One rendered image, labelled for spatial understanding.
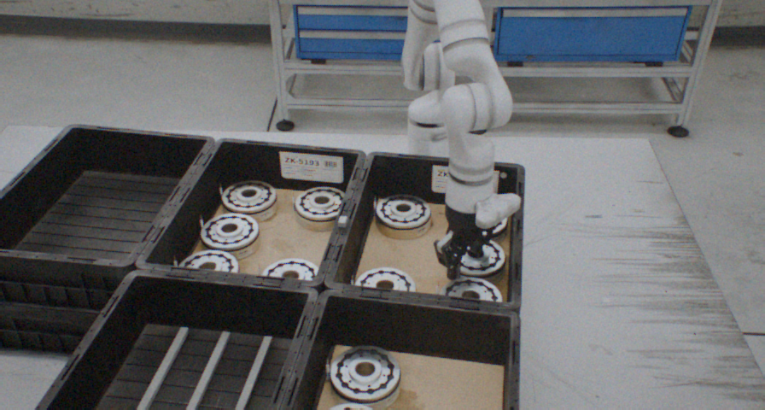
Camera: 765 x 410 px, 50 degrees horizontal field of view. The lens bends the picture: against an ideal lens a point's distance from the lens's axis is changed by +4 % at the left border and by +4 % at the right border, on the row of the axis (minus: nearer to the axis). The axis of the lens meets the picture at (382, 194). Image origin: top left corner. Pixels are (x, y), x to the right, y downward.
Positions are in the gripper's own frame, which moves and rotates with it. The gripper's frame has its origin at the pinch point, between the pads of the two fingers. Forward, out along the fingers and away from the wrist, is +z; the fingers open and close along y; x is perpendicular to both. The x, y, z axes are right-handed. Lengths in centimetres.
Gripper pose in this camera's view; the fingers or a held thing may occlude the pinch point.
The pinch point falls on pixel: (463, 266)
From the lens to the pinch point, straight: 137.5
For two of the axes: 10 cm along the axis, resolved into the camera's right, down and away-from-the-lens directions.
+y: -7.2, 4.0, -5.7
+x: 6.9, 4.2, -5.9
